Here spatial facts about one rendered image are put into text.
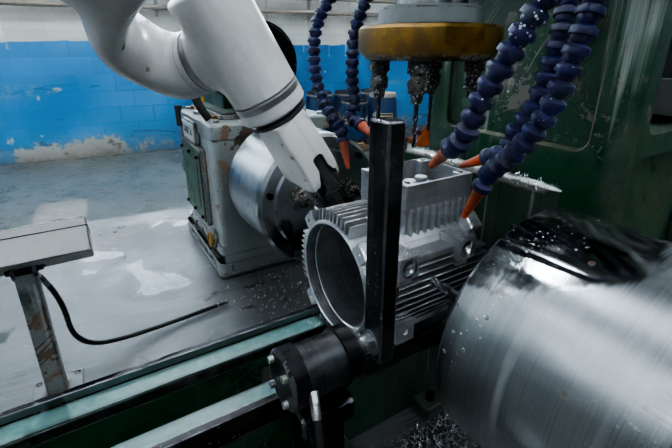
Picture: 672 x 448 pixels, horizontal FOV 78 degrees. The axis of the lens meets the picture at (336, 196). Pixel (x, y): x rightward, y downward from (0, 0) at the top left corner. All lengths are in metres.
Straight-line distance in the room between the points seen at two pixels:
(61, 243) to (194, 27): 0.36
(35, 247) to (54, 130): 5.47
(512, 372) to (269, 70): 0.37
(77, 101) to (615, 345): 5.96
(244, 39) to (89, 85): 5.58
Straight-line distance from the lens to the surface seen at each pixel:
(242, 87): 0.48
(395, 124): 0.37
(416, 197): 0.55
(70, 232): 0.69
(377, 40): 0.52
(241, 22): 0.47
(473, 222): 0.61
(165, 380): 0.61
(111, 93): 6.02
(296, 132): 0.50
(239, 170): 0.83
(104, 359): 0.87
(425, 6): 0.52
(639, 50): 0.64
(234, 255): 1.00
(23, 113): 6.16
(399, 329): 0.55
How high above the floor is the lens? 1.31
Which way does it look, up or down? 20 degrees down
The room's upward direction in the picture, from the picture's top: straight up
